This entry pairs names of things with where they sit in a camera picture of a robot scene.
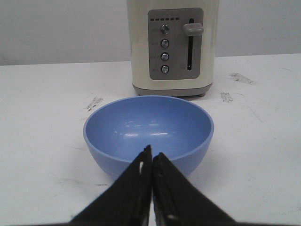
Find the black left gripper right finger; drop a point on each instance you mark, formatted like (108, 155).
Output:
(178, 203)

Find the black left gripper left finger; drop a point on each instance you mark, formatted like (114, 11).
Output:
(126, 202)

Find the blue bowl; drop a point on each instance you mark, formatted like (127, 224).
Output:
(117, 132)

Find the cream two-slot toaster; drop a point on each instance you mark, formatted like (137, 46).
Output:
(172, 46)

